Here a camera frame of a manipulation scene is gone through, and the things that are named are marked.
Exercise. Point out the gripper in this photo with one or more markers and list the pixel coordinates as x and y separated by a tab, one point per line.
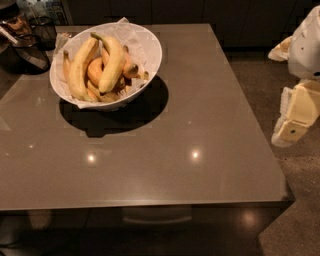
306	50

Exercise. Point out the large top yellow banana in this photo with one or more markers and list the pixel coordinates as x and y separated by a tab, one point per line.
114	68

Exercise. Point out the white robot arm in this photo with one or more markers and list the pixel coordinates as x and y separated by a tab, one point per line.
304	50

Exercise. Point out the banana with dark tip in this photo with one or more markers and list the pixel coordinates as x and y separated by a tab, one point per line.
130	69

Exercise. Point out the white bowl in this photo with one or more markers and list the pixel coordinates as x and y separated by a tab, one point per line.
144	48

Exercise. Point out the bottom small banana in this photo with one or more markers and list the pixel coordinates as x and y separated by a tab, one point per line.
106	98

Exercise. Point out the long left yellow banana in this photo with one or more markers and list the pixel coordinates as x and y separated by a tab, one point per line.
78	69

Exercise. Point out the small far-left banana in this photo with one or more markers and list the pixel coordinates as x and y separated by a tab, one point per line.
66	64

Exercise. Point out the orange round fruit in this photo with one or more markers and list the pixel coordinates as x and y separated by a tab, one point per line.
95	70

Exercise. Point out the dark kitchen appliance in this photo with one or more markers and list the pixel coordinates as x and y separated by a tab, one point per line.
20	52

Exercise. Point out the dark wire basket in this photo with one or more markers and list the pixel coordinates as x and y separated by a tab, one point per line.
43	27

